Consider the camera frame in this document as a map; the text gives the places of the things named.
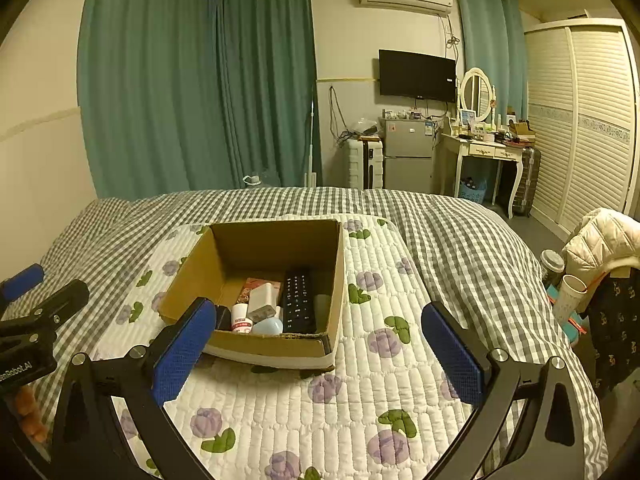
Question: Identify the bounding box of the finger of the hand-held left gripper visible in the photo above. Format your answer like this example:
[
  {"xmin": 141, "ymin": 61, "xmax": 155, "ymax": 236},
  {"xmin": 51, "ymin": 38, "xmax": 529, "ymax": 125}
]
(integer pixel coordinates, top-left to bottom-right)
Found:
[
  {"xmin": 0, "ymin": 263, "xmax": 46, "ymax": 306},
  {"xmin": 0, "ymin": 279, "xmax": 91, "ymax": 343}
]

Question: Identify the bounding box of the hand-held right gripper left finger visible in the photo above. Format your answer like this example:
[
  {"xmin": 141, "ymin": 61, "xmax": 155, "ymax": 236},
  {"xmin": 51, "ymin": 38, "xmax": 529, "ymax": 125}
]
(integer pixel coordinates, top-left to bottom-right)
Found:
[{"xmin": 50, "ymin": 297, "xmax": 218, "ymax": 480}]

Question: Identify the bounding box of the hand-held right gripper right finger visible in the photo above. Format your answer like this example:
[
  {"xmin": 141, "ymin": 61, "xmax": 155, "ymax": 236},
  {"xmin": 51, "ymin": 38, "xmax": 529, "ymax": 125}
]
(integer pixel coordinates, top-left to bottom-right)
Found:
[{"xmin": 421, "ymin": 301, "xmax": 587, "ymax": 480}]

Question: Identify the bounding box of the red and white bottle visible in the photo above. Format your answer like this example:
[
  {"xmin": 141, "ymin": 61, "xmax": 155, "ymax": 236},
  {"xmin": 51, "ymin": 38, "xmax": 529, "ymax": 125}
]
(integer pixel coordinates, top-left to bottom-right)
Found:
[{"xmin": 230, "ymin": 303, "xmax": 253, "ymax": 334}]

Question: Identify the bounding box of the white bottle with blue cap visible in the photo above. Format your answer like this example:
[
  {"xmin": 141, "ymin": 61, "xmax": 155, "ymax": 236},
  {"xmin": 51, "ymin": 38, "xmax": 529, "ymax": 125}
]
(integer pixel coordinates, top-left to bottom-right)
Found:
[{"xmin": 251, "ymin": 316, "xmax": 285, "ymax": 336}]

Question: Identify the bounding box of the brown snack packet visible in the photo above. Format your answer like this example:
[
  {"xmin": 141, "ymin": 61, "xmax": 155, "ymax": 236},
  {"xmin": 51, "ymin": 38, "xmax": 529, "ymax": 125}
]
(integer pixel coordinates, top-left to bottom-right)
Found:
[{"xmin": 240, "ymin": 277, "xmax": 274, "ymax": 306}]

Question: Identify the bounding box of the white plug adapter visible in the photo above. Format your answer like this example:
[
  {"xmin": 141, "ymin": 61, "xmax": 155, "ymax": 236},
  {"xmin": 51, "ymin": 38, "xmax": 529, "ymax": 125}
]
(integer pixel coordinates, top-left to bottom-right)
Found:
[{"xmin": 246, "ymin": 282, "xmax": 282, "ymax": 324}]

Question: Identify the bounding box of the brown cardboard box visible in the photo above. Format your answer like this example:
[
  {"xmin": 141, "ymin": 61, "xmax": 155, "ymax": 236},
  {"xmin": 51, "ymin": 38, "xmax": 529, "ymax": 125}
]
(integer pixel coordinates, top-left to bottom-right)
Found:
[{"xmin": 158, "ymin": 218, "xmax": 346, "ymax": 372}]

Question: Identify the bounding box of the black remote control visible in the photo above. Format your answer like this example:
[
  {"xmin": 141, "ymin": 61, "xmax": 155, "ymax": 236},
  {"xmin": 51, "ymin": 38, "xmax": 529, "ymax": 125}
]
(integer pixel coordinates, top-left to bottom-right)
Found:
[{"xmin": 282, "ymin": 268, "xmax": 318, "ymax": 335}]

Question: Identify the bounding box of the person's left hand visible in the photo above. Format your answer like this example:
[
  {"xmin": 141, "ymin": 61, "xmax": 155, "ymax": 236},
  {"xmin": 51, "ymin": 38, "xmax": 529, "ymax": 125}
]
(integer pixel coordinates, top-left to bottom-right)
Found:
[{"xmin": 12, "ymin": 386, "xmax": 49, "ymax": 442}]

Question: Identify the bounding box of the floral quilted mat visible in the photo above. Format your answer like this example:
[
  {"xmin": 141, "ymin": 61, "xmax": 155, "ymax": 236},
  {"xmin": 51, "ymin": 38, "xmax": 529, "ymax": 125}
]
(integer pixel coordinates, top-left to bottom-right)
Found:
[{"xmin": 92, "ymin": 213, "xmax": 507, "ymax": 480}]

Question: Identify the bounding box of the white paper cup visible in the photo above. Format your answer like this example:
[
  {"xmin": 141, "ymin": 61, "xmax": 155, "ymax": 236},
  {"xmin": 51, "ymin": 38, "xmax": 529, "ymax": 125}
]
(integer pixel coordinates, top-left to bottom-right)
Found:
[{"xmin": 552, "ymin": 273, "xmax": 589, "ymax": 324}]

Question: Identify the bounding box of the lidded jar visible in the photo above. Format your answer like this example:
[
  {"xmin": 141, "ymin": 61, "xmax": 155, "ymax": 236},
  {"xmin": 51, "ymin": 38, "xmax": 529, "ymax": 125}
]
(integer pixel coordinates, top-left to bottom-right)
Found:
[{"xmin": 538, "ymin": 248, "xmax": 566, "ymax": 289}]

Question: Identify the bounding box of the blue storage basket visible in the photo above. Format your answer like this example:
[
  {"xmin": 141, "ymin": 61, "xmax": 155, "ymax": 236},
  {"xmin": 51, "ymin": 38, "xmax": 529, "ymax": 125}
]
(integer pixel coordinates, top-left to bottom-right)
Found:
[{"xmin": 458, "ymin": 177, "xmax": 489, "ymax": 205}]

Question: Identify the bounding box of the dark printed garment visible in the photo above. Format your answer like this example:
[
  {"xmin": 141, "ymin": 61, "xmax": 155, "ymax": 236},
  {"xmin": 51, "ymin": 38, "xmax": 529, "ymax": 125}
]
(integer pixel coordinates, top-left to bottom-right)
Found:
[{"xmin": 586, "ymin": 271, "xmax": 640, "ymax": 392}]

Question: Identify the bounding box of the cream padded jacket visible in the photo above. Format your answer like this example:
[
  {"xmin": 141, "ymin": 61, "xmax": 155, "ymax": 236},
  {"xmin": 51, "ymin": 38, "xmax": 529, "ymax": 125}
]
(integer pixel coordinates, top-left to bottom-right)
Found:
[{"xmin": 559, "ymin": 208, "xmax": 640, "ymax": 287}]

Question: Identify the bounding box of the dark suitcase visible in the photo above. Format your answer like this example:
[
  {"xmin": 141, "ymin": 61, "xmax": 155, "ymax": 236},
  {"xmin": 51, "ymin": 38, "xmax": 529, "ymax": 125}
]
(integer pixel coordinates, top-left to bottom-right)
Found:
[{"xmin": 509, "ymin": 145, "xmax": 543, "ymax": 218}]

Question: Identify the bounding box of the small silver fridge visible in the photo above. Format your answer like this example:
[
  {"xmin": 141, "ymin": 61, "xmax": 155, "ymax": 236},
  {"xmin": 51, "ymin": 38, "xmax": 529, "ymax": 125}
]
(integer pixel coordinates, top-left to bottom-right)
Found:
[{"xmin": 382, "ymin": 117, "xmax": 435, "ymax": 194}]

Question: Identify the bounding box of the white dressing table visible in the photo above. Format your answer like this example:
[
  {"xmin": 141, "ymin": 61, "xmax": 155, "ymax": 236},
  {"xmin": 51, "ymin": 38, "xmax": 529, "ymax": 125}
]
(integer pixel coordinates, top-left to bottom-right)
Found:
[{"xmin": 439, "ymin": 131, "xmax": 537, "ymax": 219}]

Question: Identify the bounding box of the white suitcase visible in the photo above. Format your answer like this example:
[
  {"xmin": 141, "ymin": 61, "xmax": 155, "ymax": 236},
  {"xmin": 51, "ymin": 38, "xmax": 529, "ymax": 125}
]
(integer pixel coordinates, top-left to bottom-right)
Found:
[{"xmin": 347, "ymin": 137, "xmax": 385, "ymax": 191}]

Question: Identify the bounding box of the teal curtain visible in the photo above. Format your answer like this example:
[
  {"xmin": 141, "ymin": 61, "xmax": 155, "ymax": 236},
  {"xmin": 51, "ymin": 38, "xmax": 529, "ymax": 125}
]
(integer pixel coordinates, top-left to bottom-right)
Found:
[
  {"xmin": 455, "ymin": 0, "xmax": 530, "ymax": 122},
  {"xmin": 214, "ymin": 0, "xmax": 324, "ymax": 190},
  {"xmin": 77, "ymin": 0, "xmax": 227, "ymax": 200}
]

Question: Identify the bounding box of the white pole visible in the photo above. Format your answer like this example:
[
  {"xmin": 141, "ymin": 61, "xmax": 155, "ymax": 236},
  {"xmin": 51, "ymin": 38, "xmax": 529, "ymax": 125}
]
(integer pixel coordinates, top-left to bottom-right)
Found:
[{"xmin": 304, "ymin": 97, "xmax": 319, "ymax": 189}]

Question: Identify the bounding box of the oval white vanity mirror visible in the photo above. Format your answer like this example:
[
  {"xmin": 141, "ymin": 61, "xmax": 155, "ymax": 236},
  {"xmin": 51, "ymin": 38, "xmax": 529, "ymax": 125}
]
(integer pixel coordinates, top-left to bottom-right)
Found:
[{"xmin": 458, "ymin": 67, "xmax": 494, "ymax": 124}]

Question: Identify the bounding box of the white louvred wardrobe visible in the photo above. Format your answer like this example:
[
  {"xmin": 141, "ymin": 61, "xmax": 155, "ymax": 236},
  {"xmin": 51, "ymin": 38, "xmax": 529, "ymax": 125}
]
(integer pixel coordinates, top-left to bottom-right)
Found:
[{"xmin": 522, "ymin": 17, "xmax": 640, "ymax": 242}]

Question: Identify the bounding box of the black wall television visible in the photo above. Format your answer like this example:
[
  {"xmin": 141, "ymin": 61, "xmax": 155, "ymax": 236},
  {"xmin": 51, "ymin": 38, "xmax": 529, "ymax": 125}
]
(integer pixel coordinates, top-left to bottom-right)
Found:
[{"xmin": 378, "ymin": 48, "xmax": 458, "ymax": 103}]

